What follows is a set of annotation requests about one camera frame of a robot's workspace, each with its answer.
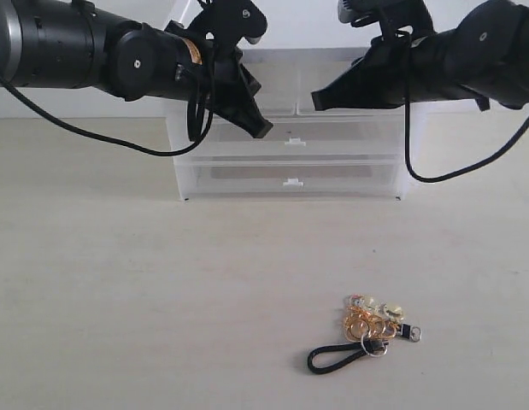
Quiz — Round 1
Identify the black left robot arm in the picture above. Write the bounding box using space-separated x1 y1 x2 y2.
0 1 272 140

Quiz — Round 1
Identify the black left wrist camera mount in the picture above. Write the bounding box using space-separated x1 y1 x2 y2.
165 0 268 61

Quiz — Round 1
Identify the gold keychain with black strap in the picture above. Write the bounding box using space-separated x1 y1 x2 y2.
306 294 423 375

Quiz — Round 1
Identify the white translucent drawer cabinet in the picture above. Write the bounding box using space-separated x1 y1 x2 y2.
173 40 426 201

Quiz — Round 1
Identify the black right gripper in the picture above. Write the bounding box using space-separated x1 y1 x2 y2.
311 38 409 111

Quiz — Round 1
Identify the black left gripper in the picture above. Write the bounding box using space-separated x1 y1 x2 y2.
191 47 273 138

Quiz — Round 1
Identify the small drawer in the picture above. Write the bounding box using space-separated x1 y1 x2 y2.
245 63 297 115
297 61 404 117

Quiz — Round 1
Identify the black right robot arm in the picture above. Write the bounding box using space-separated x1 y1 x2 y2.
311 1 529 111

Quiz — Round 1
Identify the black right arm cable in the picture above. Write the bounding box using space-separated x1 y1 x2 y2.
374 12 529 185

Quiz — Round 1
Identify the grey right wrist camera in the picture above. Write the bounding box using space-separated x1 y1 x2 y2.
337 0 436 39

